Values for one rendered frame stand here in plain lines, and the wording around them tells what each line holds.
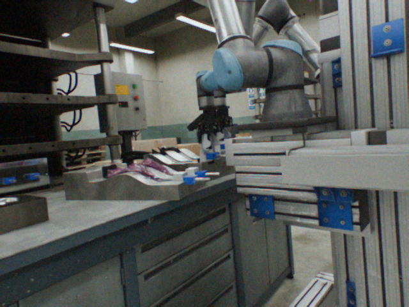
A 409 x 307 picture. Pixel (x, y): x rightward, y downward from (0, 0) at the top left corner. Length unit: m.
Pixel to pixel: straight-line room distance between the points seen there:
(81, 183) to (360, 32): 1.08
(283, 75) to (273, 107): 0.09
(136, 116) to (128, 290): 1.38
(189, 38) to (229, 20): 9.06
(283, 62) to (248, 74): 0.11
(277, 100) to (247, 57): 0.15
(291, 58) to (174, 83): 9.40
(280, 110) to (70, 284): 0.75
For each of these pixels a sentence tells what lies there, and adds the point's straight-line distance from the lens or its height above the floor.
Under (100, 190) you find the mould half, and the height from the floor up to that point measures 0.84.
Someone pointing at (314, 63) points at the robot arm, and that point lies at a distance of 1.56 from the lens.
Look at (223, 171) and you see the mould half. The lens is 1.44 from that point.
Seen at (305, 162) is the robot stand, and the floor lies 0.93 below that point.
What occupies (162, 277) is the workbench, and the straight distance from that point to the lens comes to 1.20.
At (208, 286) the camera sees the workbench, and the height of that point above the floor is 0.36.
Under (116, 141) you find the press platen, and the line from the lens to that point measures 1.90.
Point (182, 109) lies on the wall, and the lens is 10.01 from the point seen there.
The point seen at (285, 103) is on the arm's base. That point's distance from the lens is 0.90.
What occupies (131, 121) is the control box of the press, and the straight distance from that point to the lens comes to 2.17.
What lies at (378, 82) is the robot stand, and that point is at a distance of 1.02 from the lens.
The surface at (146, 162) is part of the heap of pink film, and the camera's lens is 1.29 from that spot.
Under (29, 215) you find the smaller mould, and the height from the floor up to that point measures 0.83.
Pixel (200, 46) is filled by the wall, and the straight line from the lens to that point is 9.72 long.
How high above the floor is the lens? 1.03
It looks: 3 degrees down
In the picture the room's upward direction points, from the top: 5 degrees counter-clockwise
